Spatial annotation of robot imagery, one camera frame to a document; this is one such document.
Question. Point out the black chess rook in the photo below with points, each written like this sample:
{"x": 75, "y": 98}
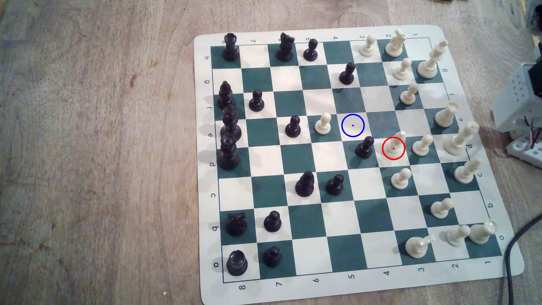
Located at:
{"x": 230, "y": 51}
{"x": 237, "y": 263}

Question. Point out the black chess knight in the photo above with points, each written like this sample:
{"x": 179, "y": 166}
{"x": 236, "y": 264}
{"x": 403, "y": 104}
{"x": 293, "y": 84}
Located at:
{"x": 236, "y": 225}
{"x": 286, "y": 48}

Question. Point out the white chess bishop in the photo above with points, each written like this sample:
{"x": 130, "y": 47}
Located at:
{"x": 465, "y": 173}

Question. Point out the white chess queen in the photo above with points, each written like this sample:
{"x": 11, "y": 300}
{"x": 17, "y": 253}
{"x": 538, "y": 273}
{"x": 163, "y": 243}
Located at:
{"x": 457, "y": 142}

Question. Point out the white chess king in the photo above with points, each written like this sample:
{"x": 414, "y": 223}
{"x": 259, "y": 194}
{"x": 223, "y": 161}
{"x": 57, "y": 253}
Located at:
{"x": 430, "y": 63}

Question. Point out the black chess bishop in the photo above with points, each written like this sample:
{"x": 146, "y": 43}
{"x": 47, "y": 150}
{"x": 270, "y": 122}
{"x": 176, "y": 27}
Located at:
{"x": 225, "y": 97}
{"x": 305, "y": 186}

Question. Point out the white chess knight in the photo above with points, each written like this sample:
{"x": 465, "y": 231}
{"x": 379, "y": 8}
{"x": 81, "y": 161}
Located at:
{"x": 394, "y": 46}
{"x": 417, "y": 248}

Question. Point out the white chess pawn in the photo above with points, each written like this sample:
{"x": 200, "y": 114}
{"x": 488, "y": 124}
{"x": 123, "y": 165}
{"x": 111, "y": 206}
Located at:
{"x": 421, "y": 147}
{"x": 456, "y": 236}
{"x": 367, "y": 48}
{"x": 396, "y": 146}
{"x": 400, "y": 180}
{"x": 440, "y": 209}
{"x": 401, "y": 72}
{"x": 408, "y": 96}
{"x": 323, "y": 126}

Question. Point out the green white chessboard mat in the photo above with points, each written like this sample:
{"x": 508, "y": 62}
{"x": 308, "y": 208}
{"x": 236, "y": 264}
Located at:
{"x": 305, "y": 156}

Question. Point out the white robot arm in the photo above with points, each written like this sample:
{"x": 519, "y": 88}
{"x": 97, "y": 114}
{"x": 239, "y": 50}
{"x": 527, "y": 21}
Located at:
{"x": 514, "y": 97}

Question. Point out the white chess rook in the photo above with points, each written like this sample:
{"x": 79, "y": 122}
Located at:
{"x": 445, "y": 116}
{"x": 482, "y": 233}

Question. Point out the black chess pawn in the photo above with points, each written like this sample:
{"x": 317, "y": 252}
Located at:
{"x": 311, "y": 53}
{"x": 364, "y": 149}
{"x": 347, "y": 76}
{"x": 272, "y": 222}
{"x": 293, "y": 128}
{"x": 256, "y": 103}
{"x": 335, "y": 186}
{"x": 272, "y": 257}

